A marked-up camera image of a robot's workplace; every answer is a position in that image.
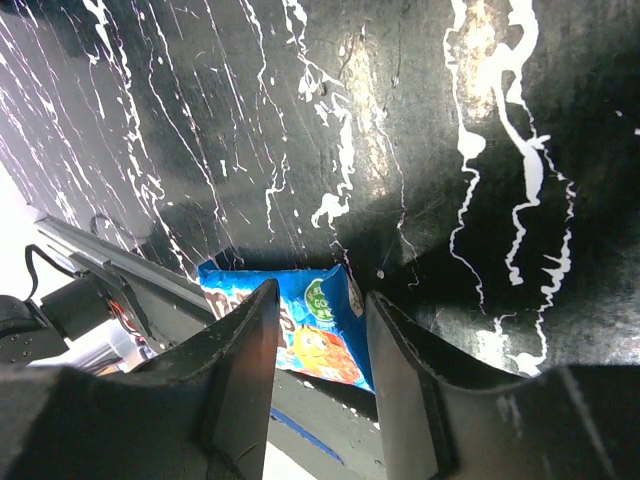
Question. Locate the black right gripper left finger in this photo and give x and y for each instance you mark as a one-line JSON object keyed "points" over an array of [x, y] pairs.
{"points": [[198, 411]]}

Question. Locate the blue M&M bag front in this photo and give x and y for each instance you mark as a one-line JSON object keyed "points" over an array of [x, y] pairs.
{"points": [[322, 331]]}

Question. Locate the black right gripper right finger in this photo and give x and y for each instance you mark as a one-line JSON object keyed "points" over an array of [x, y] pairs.
{"points": [[445, 415]]}

